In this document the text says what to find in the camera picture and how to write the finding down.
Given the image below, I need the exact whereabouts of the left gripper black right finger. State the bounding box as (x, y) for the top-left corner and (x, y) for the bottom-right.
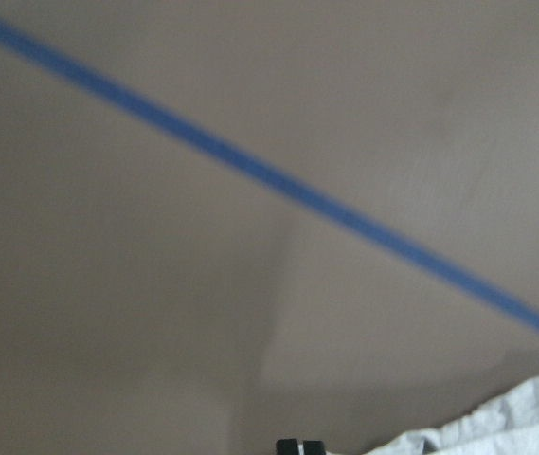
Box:
(302, 440), (325, 455)

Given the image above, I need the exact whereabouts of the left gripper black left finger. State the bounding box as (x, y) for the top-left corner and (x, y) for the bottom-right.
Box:
(276, 439), (298, 455)

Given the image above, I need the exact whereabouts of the grey cartoon print t-shirt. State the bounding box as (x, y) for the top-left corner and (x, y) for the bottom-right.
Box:
(372, 376), (539, 455)

